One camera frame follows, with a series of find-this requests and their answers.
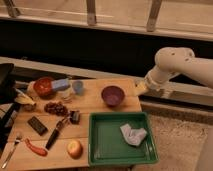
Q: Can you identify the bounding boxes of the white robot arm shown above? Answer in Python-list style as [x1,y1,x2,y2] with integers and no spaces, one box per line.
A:
[134,47,213,96]

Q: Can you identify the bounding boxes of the purple bowl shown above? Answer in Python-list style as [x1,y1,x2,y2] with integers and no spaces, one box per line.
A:
[101,86,125,107]

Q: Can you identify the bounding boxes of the red bowl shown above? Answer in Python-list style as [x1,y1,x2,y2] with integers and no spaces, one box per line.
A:
[33,77,53,97]

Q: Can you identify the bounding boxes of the crumpled grey cloth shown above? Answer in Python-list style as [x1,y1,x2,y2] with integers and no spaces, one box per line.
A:
[120,124,147,146]

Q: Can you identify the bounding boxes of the small blue cup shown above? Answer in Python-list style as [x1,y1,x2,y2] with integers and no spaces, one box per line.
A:
[72,80,83,95]

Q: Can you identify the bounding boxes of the green plastic tray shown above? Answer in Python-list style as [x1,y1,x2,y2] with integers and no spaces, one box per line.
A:
[88,112,158,166]

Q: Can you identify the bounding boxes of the black binder clip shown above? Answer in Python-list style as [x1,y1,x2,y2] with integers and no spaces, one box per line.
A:
[69,111,80,124]

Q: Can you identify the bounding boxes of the blue sponge block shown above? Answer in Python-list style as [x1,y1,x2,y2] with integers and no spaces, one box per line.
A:
[51,79,70,91]

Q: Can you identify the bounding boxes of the bunch of dark grapes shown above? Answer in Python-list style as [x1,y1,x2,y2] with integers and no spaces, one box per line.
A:
[44,102,68,116]

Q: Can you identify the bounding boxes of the apple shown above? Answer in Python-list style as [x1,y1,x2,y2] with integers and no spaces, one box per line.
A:
[67,140,82,159]

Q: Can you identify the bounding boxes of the red chili pepper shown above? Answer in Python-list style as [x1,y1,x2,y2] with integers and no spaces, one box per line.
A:
[25,139,47,156]

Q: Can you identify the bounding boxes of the banana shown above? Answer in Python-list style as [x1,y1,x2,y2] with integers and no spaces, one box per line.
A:
[15,89,36,111]

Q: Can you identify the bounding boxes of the silver fork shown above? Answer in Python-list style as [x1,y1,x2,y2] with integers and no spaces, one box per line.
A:
[1,134,22,169]

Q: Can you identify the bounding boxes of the black tripod stand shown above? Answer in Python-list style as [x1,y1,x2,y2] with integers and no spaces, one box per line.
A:
[0,63,17,150]

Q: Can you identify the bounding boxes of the black handled knife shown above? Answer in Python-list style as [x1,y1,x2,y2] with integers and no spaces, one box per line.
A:
[45,119,67,150]

